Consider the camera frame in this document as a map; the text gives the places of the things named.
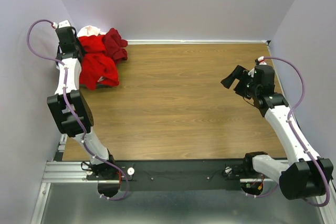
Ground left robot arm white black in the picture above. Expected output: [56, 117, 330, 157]
[47, 23, 121, 179]

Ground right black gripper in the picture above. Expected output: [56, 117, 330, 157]
[221, 65, 259, 100]

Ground bright red t-shirt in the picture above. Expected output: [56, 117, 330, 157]
[79, 35, 119, 90]

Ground aluminium extrusion frame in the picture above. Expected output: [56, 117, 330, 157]
[30, 133, 90, 224]

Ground grey laundry basket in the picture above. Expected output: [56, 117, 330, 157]
[80, 82, 114, 89]

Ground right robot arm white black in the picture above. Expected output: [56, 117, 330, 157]
[221, 65, 333, 207]

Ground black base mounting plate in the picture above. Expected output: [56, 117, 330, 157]
[81, 158, 257, 196]

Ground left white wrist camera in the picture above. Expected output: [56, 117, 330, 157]
[52, 20, 71, 29]

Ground white t-shirt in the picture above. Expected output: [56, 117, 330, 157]
[77, 25, 106, 37]

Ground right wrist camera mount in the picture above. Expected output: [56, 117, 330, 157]
[248, 56, 267, 77]

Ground dark red t-shirt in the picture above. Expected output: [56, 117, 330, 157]
[102, 28, 128, 65]

